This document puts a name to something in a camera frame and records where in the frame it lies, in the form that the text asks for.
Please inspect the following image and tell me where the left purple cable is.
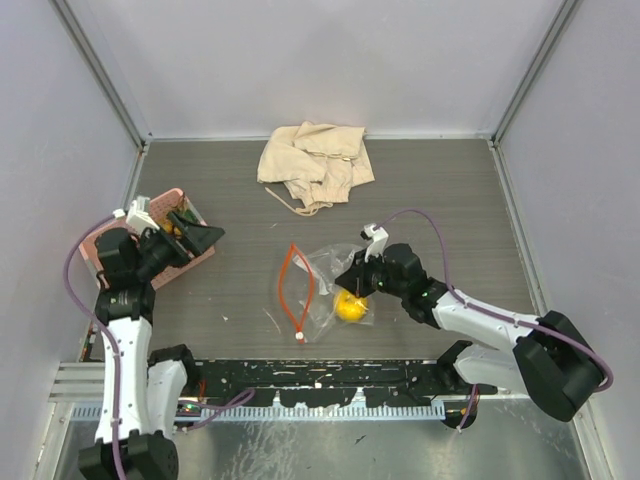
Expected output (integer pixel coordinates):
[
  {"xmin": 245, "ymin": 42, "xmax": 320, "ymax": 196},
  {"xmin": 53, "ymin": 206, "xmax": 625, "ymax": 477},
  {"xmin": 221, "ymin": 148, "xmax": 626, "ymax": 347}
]
[{"xmin": 62, "ymin": 214, "xmax": 256, "ymax": 480}]

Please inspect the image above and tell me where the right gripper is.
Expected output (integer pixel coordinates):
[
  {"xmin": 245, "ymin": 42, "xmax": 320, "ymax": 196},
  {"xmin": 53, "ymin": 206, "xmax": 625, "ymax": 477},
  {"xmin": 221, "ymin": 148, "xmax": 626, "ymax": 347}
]
[{"xmin": 335, "ymin": 248, "xmax": 407, "ymax": 299}]

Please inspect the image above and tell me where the beige cloth drawstring bag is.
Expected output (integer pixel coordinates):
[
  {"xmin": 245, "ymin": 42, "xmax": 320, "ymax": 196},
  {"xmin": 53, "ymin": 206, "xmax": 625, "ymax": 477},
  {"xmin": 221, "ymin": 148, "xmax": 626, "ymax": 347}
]
[{"xmin": 257, "ymin": 121, "xmax": 375, "ymax": 217}]

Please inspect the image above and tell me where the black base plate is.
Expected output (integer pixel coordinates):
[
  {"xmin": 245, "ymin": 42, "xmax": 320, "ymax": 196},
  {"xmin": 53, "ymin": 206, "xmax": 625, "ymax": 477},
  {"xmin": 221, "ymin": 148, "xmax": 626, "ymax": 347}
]
[{"xmin": 183, "ymin": 359, "xmax": 471, "ymax": 408}]

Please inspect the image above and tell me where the fake lemon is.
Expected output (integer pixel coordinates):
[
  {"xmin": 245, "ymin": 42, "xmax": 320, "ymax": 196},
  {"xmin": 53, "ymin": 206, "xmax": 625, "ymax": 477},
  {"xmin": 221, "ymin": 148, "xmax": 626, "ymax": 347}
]
[{"xmin": 333, "ymin": 290, "xmax": 369, "ymax": 323}]

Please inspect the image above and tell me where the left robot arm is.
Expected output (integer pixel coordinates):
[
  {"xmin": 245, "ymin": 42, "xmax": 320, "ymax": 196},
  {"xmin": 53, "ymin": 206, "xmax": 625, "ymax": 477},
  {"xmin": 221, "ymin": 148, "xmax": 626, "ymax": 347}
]
[{"xmin": 78, "ymin": 210, "xmax": 225, "ymax": 479}]

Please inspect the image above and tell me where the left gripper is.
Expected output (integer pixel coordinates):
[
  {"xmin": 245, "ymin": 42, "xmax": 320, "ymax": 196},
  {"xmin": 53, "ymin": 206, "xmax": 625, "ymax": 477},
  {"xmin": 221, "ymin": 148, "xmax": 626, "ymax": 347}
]
[{"xmin": 133, "ymin": 211, "xmax": 222, "ymax": 280}]

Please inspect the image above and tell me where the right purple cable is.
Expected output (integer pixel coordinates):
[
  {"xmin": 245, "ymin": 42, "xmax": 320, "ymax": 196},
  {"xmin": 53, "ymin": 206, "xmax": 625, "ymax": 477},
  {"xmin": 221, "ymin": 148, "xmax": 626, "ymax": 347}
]
[{"xmin": 374, "ymin": 208, "xmax": 615, "ymax": 431}]

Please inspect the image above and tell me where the pink plastic basket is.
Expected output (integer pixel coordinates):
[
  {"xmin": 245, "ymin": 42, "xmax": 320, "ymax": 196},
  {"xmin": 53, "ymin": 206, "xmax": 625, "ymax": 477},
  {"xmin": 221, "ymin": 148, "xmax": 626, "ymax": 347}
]
[{"xmin": 78, "ymin": 188, "xmax": 225, "ymax": 289}]

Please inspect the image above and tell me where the purple cable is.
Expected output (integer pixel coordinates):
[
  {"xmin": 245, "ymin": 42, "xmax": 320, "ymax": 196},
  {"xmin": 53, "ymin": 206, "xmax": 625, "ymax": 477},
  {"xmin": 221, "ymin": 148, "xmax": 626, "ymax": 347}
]
[
  {"xmin": 62, "ymin": 214, "xmax": 256, "ymax": 480},
  {"xmin": 374, "ymin": 208, "xmax": 615, "ymax": 431}
]

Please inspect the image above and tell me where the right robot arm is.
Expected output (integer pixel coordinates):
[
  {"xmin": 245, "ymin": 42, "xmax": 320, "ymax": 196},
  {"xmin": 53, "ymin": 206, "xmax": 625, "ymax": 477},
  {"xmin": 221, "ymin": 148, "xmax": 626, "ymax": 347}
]
[{"xmin": 335, "ymin": 244, "xmax": 606, "ymax": 422}]

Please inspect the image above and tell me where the clear zip top bag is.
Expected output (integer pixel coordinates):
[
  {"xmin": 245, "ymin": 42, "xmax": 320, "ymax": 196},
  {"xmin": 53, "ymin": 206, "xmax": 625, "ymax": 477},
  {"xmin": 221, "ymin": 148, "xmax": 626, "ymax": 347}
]
[{"xmin": 276, "ymin": 243, "xmax": 375, "ymax": 344}]

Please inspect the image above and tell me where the aluminium frame rail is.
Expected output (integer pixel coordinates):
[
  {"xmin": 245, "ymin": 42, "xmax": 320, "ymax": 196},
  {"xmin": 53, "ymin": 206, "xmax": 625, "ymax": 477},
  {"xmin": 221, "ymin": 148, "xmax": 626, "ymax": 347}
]
[{"xmin": 49, "ymin": 362, "xmax": 105, "ymax": 402}]

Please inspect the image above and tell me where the grey slotted cable duct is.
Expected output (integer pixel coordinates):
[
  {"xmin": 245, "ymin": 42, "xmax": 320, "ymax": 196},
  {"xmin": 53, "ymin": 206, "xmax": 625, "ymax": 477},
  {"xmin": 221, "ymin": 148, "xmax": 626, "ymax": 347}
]
[{"xmin": 69, "ymin": 402, "xmax": 446, "ymax": 422}]

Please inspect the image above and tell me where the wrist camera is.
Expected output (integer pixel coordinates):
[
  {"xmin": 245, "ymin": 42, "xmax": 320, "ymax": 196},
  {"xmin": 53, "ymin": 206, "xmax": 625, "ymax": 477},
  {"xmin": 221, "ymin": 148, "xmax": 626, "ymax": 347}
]
[
  {"xmin": 361, "ymin": 223, "xmax": 389, "ymax": 262},
  {"xmin": 113, "ymin": 196, "xmax": 160, "ymax": 235}
]

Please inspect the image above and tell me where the fake brown longan bunch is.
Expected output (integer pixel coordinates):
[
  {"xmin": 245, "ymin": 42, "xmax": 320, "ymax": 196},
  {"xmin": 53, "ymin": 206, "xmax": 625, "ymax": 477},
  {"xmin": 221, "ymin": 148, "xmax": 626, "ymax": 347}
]
[{"xmin": 155, "ymin": 190, "xmax": 201, "ymax": 239}]

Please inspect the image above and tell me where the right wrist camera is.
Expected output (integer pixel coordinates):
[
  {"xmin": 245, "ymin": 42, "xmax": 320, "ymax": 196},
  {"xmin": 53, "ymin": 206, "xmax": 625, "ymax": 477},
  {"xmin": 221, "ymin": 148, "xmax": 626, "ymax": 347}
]
[{"xmin": 361, "ymin": 223, "xmax": 389, "ymax": 262}]

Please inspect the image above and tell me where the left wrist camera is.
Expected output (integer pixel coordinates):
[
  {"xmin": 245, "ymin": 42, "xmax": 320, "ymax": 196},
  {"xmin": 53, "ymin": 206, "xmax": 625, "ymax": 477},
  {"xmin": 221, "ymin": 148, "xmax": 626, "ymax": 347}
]
[{"xmin": 113, "ymin": 196, "xmax": 160, "ymax": 235}]

